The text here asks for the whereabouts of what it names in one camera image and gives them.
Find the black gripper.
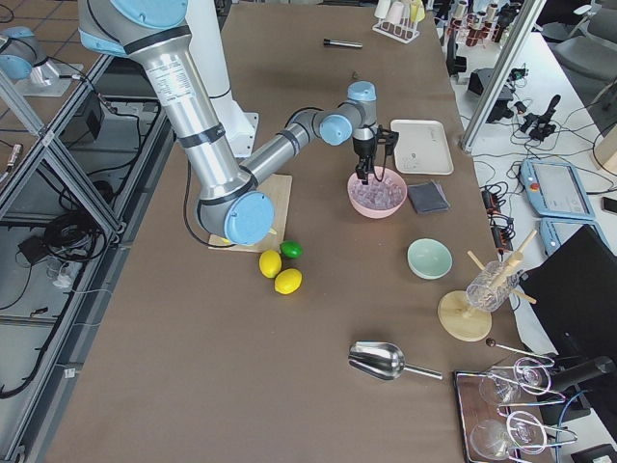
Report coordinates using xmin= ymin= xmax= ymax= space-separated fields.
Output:
xmin=352 ymin=124 xmax=398 ymax=185

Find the pink bowl of ice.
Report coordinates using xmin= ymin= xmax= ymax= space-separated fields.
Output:
xmin=346 ymin=166 xmax=407 ymax=219

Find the wooden cup stand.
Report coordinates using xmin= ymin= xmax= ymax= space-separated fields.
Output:
xmin=438 ymin=230 xmax=537 ymax=341

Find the steel ice scoop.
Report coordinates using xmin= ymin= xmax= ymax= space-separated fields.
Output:
xmin=348 ymin=340 xmax=443 ymax=380

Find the cream rabbit tray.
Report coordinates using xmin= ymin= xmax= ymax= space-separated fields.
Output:
xmin=390 ymin=119 xmax=454 ymax=176

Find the grey folded cloth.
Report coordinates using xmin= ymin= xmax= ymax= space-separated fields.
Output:
xmin=407 ymin=180 xmax=450 ymax=215

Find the wooden cutting board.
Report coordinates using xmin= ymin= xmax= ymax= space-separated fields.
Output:
xmin=206 ymin=174 xmax=292 ymax=253

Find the green lime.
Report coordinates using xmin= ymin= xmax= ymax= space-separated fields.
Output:
xmin=280 ymin=240 xmax=304 ymax=259

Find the mint green bowl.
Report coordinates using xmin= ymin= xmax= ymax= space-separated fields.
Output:
xmin=407 ymin=238 xmax=453 ymax=280

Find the steel muddler black tip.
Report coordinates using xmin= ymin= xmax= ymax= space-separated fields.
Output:
xmin=323 ymin=39 xmax=363 ymax=49

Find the yellow lemon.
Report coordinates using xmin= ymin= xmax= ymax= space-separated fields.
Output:
xmin=274 ymin=268 xmax=303 ymax=295
xmin=258 ymin=250 xmax=282 ymax=279

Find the clear glass mug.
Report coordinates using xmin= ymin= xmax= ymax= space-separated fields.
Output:
xmin=466 ymin=261 xmax=519 ymax=313

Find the blue teach pendant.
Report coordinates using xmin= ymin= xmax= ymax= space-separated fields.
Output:
xmin=539 ymin=217 xmax=604 ymax=257
xmin=520 ymin=159 xmax=595 ymax=220

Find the black smartphone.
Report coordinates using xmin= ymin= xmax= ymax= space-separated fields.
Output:
xmin=601 ymin=197 xmax=617 ymax=214

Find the wine glass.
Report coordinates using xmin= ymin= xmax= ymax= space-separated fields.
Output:
xmin=470 ymin=411 xmax=548 ymax=462
xmin=479 ymin=357 xmax=550 ymax=405

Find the black framed tray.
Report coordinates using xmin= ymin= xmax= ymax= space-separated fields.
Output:
xmin=452 ymin=370 xmax=531 ymax=462

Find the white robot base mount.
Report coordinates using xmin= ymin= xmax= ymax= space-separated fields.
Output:
xmin=186 ymin=0 xmax=258 ymax=158

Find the white wire cup rack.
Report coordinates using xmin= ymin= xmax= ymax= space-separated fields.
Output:
xmin=372 ymin=0 xmax=426 ymax=44

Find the aluminium frame post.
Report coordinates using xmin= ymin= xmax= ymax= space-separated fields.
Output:
xmin=460 ymin=0 xmax=546 ymax=154

